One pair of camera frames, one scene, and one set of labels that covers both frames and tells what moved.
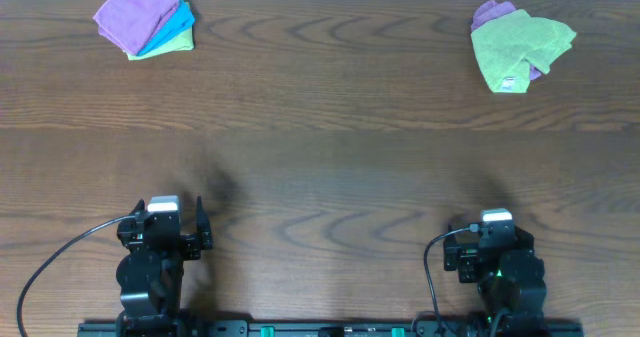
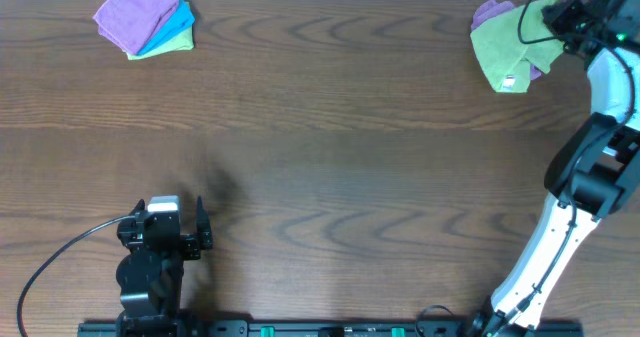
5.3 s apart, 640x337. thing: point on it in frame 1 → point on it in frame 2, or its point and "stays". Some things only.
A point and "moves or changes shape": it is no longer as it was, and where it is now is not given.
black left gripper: (187, 244) stays
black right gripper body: (468, 268) → (574, 22)
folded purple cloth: (136, 14) stays
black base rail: (335, 328) stays
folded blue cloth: (183, 19) stays
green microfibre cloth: (505, 48) moves or changes shape
